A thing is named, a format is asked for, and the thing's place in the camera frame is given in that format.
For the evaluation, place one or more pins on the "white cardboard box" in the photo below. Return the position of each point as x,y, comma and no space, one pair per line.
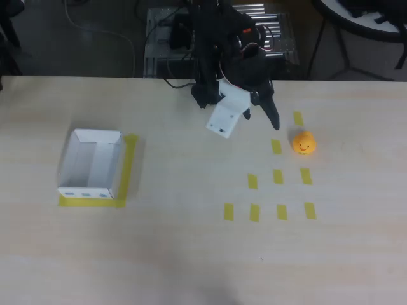
95,165

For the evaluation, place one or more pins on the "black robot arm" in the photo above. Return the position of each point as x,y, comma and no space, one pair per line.
206,47

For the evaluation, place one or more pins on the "black table leg frame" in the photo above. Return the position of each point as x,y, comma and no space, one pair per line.
343,47

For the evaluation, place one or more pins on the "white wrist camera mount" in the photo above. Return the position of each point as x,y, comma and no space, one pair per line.
224,117

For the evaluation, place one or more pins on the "orange smiley toy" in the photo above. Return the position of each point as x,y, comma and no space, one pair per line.
304,144

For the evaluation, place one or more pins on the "black chair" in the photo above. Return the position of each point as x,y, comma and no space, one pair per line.
11,8

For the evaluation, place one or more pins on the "yellow tape corner outline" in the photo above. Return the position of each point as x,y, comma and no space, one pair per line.
130,165

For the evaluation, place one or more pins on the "round white table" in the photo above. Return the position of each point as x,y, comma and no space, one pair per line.
365,27

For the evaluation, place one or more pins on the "yellow tape strip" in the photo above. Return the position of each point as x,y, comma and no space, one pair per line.
298,118
278,176
310,211
228,212
306,176
252,181
254,213
282,212
276,146

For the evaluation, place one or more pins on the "aluminium frame rack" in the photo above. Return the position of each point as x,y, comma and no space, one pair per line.
157,31

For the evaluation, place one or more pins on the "black bag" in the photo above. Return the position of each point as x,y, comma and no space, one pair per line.
359,8

